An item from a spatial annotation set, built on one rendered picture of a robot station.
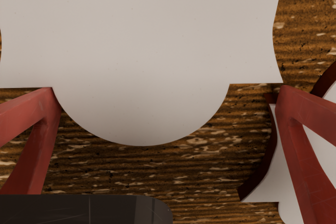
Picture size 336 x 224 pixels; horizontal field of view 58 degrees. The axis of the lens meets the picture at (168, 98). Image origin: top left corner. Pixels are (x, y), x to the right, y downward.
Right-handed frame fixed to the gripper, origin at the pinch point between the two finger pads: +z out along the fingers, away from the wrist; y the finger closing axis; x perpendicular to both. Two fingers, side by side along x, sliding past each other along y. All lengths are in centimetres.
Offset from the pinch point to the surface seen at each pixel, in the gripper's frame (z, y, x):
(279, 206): 0.8, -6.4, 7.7
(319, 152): 0.9, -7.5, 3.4
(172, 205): 1.5, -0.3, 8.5
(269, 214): 1.8, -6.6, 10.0
